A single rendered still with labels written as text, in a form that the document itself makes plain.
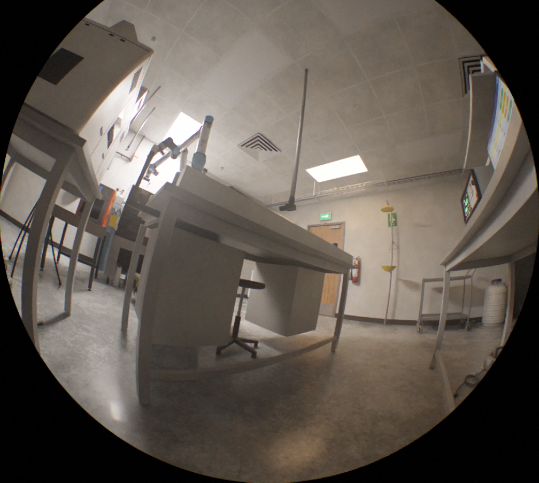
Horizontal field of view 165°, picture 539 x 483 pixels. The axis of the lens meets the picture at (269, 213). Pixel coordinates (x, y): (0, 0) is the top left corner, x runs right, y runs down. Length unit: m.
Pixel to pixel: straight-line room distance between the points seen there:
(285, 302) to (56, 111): 1.83
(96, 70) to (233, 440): 1.45
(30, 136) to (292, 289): 1.83
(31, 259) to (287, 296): 1.62
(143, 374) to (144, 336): 0.18
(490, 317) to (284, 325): 3.21
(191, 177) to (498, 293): 3.87
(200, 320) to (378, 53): 2.71
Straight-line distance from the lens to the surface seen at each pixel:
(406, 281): 3.90
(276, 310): 1.71
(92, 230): 2.16
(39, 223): 0.72
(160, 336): 1.05
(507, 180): 0.52
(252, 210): 0.84
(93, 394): 0.97
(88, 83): 0.87
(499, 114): 1.05
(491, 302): 3.70
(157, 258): 0.67
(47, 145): 0.80
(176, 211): 0.69
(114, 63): 0.94
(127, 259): 3.44
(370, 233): 4.18
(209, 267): 1.04
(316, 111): 2.68
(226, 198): 0.77
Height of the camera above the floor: 0.67
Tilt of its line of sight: 20 degrees up
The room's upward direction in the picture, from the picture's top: 11 degrees clockwise
